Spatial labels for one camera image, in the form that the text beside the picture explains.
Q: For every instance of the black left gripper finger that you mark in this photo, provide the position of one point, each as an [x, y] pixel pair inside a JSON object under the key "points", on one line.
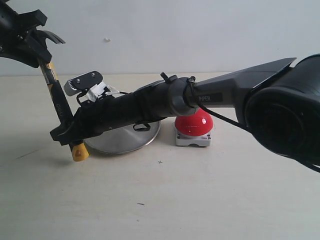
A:
{"points": [[28, 20], [29, 49]]}

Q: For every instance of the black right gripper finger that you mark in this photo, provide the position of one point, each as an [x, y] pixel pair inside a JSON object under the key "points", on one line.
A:
{"points": [[66, 133]]}

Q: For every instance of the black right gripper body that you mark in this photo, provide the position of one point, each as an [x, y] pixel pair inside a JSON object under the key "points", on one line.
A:
{"points": [[107, 114]]}

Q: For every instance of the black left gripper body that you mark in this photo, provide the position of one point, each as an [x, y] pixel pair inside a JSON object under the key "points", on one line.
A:
{"points": [[12, 27]]}

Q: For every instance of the yellow black claw hammer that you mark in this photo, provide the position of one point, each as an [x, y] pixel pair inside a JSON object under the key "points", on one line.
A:
{"points": [[78, 149]]}

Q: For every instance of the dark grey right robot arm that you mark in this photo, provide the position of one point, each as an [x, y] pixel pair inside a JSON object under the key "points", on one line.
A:
{"points": [[279, 104]]}

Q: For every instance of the red dome push button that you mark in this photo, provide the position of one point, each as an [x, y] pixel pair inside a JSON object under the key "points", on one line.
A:
{"points": [[194, 130]]}

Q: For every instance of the round steel plate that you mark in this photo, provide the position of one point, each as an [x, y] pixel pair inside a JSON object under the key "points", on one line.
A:
{"points": [[123, 140]]}

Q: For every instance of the white wall plug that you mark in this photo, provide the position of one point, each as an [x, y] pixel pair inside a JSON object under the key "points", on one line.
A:
{"points": [[107, 40]]}

